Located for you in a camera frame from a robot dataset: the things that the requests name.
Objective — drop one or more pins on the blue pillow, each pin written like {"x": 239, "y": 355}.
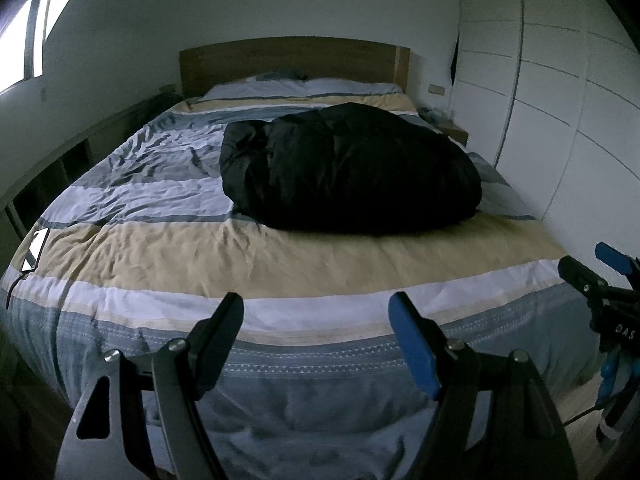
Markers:
{"x": 280, "y": 76}

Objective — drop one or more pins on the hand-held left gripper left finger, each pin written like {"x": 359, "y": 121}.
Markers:
{"x": 220, "y": 330}

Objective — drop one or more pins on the wooden nightstand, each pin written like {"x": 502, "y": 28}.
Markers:
{"x": 452, "y": 132}

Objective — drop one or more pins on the black puffer jacket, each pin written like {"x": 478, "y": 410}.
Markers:
{"x": 350, "y": 170}

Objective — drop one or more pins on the white wardrobe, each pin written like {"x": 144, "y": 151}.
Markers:
{"x": 560, "y": 85}

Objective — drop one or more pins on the striped pillow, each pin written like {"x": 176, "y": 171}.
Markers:
{"x": 325, "y": 87}

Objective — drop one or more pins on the window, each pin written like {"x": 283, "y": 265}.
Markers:
{"x": 17, "y": 40}

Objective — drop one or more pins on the low open shelf unit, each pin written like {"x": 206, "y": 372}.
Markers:
{"x": 60, "y": 155}

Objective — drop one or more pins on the wooden headboard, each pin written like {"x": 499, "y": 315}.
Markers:
{"x": 280, "y": 57}

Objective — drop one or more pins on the smartphone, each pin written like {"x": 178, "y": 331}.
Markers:
{"x": 36, "y": 249}

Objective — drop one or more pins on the striped duvet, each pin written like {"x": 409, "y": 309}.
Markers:
{"x": 150, "y": 240}

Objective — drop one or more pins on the wall switch plate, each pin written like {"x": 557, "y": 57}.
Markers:
{"x": 436, "y": 90}

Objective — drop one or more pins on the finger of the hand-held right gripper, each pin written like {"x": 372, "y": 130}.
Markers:
{"x": 615, "y": 257}
{"x": 580, "y": 275}

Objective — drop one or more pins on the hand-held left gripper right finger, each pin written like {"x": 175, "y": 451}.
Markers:
{"x": 415, "y": 345}

